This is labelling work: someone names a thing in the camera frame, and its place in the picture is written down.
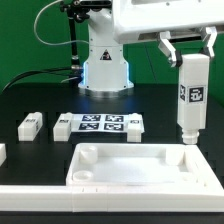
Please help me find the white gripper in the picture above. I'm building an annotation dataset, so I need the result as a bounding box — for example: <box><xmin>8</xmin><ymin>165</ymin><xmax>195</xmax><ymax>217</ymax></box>
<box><xmin>112</xmin><ymin>0</ymin><xmax>224</xmax><ymax>67</ymax></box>

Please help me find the white desk top tray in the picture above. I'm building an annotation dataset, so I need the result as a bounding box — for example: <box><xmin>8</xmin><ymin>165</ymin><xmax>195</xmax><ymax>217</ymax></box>
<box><xmin>65</xmin><ymin>142</ymin><xmax>205</xmax><ymax>186</ymax></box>

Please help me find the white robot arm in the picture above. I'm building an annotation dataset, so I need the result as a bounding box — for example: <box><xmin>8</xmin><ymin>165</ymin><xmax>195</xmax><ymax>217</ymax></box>
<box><xmin>79</xmin><ymin>0</ymin><xmax>224</xmax><ymax>97</ymax></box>

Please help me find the white marker tag plate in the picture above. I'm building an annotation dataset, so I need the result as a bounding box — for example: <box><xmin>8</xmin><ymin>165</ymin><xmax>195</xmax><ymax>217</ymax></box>
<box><xmin>71</xmin><ymin>113</ymin><xmax>144</xmax><ymax>133</ymax></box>

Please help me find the white L-shaped corner fence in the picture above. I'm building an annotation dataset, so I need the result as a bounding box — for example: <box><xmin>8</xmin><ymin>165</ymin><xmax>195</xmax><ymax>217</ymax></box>
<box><xmin>0</xmin><ymin>145</ymin><xmax>224</xmax><ymax>212</ymax></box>

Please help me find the white block at left edge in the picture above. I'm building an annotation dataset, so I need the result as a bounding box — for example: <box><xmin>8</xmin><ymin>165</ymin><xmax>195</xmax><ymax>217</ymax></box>
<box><xmin>0</xmin><ymin>143</ymin><xmax>7</xmax><ymax>166</ymax></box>

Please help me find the black camera stand pole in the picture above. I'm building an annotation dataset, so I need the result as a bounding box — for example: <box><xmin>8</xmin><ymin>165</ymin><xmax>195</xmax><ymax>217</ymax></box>
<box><xmin>60</xmin><ymin>0</ymin><xmax>112</xmax><ymax>86</ymax></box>

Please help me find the black cable bundle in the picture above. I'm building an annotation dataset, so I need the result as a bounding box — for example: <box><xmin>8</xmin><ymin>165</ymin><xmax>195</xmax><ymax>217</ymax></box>
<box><xmin>0</xmin><ymin>67</ymin><xmax>83</xmax><ymax>94</ymax></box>

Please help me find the grey looped cable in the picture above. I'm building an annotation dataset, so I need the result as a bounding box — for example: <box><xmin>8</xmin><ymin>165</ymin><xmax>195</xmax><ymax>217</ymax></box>
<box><xmin>33</xmin><ymin>0</ymin><xmax>90</xmax><ymax>47</ymax></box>

